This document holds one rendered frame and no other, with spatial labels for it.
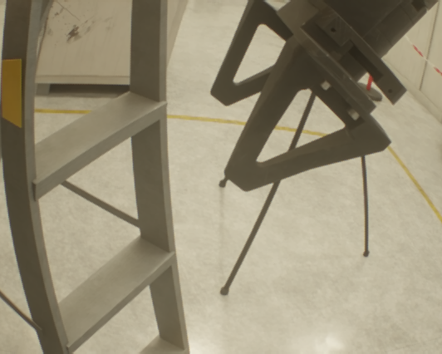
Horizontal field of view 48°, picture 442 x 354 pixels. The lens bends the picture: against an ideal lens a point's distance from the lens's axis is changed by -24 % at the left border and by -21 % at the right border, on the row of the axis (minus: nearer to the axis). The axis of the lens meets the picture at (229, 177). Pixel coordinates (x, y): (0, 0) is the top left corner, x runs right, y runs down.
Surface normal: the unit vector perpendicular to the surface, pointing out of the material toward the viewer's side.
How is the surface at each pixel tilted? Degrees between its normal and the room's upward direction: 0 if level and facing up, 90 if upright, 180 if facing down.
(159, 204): 93
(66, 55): 90
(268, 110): 108
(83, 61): 90
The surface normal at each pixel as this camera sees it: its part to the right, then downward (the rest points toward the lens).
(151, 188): -0.43, 0.40
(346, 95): 0.09, 0.51
